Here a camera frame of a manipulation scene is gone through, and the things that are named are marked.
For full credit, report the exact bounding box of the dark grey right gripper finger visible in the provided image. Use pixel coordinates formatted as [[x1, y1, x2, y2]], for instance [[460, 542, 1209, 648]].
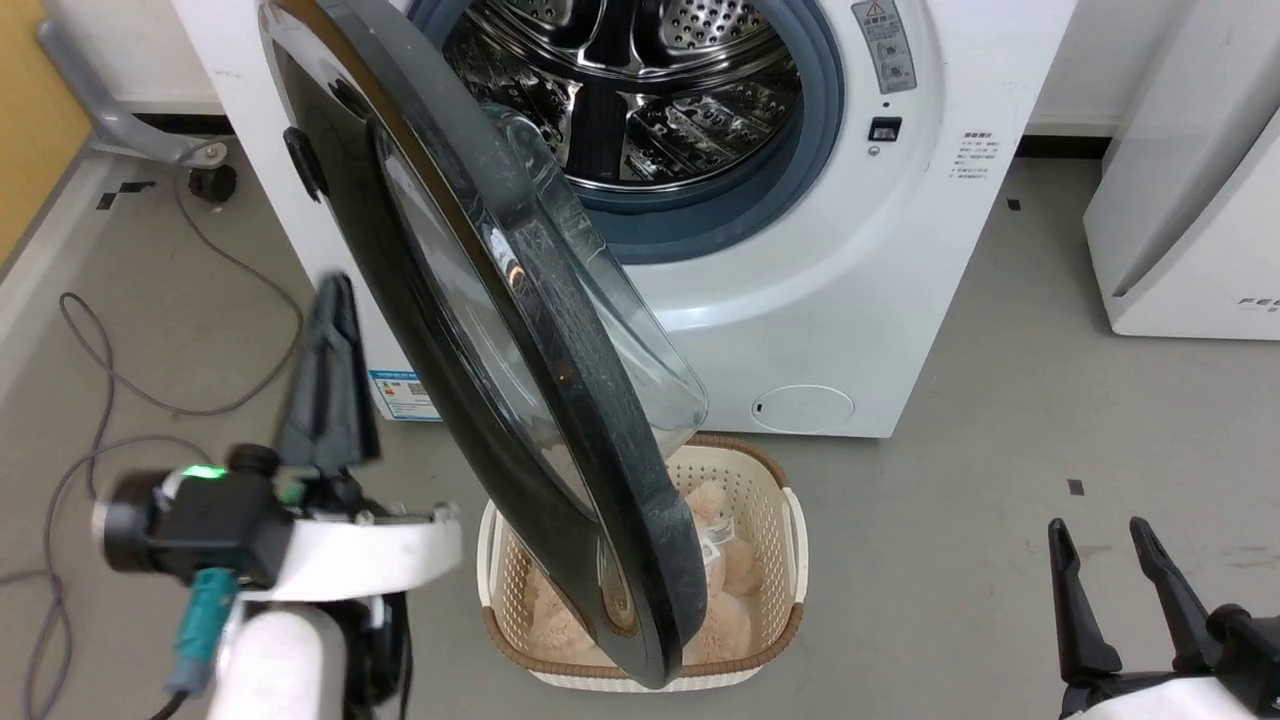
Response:
[[1129, 515, 1227, 672], [1047, 517, 1124, 687]]

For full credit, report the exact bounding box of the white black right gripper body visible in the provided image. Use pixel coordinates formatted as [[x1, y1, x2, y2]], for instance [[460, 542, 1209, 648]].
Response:
[[1058, 604, 1280, 720]]

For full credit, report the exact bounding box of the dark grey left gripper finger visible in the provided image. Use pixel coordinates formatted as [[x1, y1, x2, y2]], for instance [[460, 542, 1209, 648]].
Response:
[[274, 274, 342, 465], [325, 274, 382, 470]]

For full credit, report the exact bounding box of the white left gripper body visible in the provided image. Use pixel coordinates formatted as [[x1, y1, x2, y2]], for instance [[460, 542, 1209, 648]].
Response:
[[240, 468, 464, 603]]

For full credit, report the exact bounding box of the black round glass washer door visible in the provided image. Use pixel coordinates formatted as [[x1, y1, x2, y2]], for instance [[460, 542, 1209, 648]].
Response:
[[258, 0, 711, 691]]

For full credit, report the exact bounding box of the white front-load washing machine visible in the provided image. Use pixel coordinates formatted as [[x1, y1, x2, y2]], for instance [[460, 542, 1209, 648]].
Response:
[[170, 0, 1079, 441]]

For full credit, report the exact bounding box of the blue energy label sticker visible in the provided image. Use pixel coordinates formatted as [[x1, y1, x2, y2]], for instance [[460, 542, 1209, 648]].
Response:
[[366, 369, 442, 424]]

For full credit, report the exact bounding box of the black caster wheel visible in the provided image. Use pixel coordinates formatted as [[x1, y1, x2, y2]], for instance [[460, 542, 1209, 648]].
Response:
[[187, 163, 240, 207]]

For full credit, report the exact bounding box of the cream perforated laundry basket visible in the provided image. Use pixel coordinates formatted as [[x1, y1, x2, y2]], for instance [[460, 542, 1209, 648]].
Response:
[[476, 432, 809, 694]]

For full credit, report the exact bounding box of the round white filter cover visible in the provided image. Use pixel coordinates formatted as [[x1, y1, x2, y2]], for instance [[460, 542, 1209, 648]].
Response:
[[750, 384, 857, 435]]

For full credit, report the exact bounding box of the beige plush toy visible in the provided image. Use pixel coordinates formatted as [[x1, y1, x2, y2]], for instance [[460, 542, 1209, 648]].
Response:
[[523, 480, 767, 669]]

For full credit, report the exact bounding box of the grey metal chair leg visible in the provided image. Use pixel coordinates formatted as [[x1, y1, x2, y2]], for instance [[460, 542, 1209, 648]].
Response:
[[37, 18, 229, 167]]

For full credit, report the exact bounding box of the white toy tag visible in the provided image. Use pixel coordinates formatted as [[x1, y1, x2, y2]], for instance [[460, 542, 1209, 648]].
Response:
[[700, 515, 737, 573]]

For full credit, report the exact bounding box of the white appliance cabinet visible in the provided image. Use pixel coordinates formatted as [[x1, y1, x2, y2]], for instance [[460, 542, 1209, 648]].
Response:
[[1083, 0, 1280, 341]]

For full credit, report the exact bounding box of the grey warning label sticker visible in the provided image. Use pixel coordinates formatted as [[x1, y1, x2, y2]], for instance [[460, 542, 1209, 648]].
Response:
[[852, 0, 919, 96]]

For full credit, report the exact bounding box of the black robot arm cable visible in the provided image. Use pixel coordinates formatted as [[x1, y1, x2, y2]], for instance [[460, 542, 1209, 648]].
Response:
[[345, 592, 414, 720]]

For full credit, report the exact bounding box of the grey floor cable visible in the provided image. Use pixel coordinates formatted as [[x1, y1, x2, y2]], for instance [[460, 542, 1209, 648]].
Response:
[[58, 165, 306, 417], [0, 380, 213, 720]]

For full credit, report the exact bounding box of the teal plug cable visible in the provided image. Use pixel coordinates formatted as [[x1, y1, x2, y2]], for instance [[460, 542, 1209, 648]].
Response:
[[150, 568, 243, 720]]

